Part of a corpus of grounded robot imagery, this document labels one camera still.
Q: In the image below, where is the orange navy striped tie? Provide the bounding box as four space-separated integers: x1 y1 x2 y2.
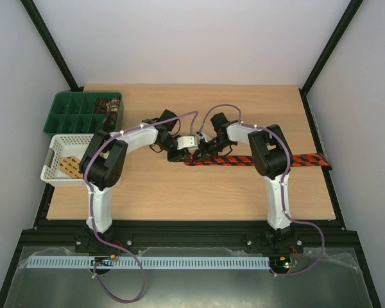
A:
185 153 332 171

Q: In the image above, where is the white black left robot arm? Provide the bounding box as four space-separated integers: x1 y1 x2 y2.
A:
80 110 198 234

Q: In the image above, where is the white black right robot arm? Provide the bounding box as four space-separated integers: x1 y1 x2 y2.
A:
193 113 293 252

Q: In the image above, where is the rolled beige patterned tie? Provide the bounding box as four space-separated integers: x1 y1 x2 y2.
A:
107 98 121 114

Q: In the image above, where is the rolled brown patterned tie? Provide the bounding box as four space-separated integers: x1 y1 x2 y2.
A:
94 98 109 114

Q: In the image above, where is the tan patterned tie in basket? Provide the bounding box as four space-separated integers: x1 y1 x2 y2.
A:
60 156 83 179

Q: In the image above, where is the green divided storage tray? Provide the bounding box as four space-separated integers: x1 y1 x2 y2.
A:
43 91 123 136

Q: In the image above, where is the white perforated plastic basket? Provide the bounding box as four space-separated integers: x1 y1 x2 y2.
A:
40 133 124 187

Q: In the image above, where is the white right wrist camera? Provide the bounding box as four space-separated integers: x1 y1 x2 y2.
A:
196 132 211 142

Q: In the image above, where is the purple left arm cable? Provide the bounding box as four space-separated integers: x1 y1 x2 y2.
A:
83 110 200 302

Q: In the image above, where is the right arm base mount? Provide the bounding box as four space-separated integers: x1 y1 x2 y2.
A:
244 230 303 255

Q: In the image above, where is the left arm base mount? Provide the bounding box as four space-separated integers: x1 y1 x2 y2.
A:
74 228 132 255

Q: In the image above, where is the left black frame post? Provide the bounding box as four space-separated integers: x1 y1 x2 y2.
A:
21 0 83 92

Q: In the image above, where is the black frame post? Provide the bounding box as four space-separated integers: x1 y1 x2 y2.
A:
300 0 364 96
21 0 83 92

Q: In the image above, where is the black aluminium frame rail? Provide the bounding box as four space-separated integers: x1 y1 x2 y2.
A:
17 221 363 253

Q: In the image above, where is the light blue slotted cable duct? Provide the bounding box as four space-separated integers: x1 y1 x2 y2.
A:
26 256 270 270

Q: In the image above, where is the right black frame post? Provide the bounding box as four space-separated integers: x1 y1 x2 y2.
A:
300 0 364 96

